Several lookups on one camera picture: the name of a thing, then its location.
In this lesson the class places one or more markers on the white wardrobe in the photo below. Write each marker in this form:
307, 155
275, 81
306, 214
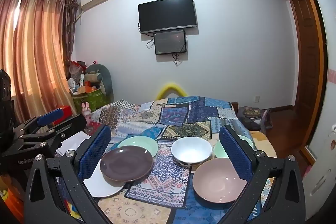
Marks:
325, 174

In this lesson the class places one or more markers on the red box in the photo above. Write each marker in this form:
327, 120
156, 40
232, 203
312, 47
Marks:
67, 111

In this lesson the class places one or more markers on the pink bunny toy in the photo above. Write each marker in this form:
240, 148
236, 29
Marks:
86, 109

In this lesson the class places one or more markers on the pink bowl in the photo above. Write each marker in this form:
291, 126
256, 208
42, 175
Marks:
218, 179

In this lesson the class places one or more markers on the brown patterned drape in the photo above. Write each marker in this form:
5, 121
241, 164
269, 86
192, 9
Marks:
71, 24

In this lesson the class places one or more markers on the grey plush toy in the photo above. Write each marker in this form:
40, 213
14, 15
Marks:
102, 73

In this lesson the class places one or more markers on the brown plate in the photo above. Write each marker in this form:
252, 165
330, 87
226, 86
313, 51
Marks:
126, 163

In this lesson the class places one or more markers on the white plate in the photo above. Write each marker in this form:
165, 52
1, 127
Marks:
105, 187

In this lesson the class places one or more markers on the red plastic bag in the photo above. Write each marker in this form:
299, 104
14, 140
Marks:
76, 67

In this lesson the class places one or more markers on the green bowl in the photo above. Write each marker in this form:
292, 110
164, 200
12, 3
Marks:
219, 151

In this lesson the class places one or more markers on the grey backpack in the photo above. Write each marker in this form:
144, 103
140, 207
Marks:
249, 112

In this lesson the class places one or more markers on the orange yellow toy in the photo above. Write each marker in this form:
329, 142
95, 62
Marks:
8, 195

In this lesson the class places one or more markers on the wooden door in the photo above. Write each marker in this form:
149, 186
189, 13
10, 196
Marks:
304, 56

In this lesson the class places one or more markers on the green plate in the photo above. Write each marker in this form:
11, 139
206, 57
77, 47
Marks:
141, 142

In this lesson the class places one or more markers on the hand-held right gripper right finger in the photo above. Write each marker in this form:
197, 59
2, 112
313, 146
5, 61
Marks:
236, 153

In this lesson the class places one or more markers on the wooden door frame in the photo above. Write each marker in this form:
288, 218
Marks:
322, 56

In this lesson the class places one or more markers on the orange sheer curtain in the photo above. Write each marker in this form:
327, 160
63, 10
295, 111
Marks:
34, 50

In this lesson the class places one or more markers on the small grey plush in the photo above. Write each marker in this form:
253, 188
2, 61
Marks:
71, 82

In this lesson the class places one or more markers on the black wall television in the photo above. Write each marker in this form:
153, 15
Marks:
168, 14

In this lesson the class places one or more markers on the white cloth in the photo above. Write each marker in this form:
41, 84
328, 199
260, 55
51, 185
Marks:
76, 140

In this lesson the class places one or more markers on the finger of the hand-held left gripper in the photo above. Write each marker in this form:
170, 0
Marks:
71, 124
50, 116

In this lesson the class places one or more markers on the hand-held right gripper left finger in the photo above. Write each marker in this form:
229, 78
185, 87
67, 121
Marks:
97, 153

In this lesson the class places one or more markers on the wall socket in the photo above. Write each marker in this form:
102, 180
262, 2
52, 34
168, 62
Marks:
257, 99

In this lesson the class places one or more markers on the small black monitor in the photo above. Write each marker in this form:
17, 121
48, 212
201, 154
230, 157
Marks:
169, 41

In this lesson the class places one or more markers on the orange box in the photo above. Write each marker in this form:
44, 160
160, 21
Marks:
88, 89

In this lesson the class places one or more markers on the white bowl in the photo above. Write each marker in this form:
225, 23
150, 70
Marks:
191, 150

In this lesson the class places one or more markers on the patchwork blanket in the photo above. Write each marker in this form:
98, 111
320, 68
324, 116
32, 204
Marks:
178, 113

